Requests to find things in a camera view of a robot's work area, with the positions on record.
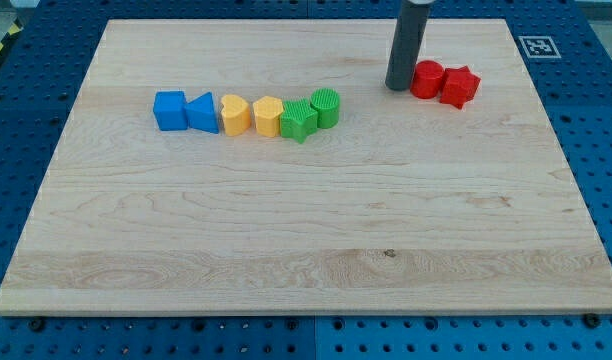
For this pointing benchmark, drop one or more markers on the yellow hexagon block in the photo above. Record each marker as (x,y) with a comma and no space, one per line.
(267,112)

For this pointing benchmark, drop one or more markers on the black bolt front right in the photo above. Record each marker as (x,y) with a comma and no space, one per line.
(591,320)

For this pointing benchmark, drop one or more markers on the blue square block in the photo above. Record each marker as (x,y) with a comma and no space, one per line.
(168,109)

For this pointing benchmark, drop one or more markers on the white fiducial marker tag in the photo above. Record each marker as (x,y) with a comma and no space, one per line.
(539,47)

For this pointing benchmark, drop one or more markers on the yellow heart block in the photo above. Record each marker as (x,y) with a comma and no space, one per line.
(235,114)

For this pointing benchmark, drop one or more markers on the red circle block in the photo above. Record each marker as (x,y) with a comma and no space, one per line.
(427,79)

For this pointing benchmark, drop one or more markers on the black bolt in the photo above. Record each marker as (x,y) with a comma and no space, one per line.
(591,320)
(36,324)

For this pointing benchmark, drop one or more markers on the blue triangle block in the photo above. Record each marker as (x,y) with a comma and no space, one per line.
(200,114)

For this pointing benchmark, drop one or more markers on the black bolt front left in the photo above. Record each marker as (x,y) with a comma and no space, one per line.
(36,324)

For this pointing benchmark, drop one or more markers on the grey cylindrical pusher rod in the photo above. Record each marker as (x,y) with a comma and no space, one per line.
(409,31)

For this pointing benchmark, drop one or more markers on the red star block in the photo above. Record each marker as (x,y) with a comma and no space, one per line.
(458,86)

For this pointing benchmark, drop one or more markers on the light wooden board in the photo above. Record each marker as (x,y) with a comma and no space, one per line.
(406,207)

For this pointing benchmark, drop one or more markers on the green circle block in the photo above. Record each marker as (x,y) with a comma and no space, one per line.
(326,102)

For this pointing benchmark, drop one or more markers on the yellow black hazard tape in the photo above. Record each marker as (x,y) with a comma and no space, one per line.
(9,39)

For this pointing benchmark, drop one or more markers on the green star block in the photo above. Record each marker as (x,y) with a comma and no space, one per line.
(298,120)

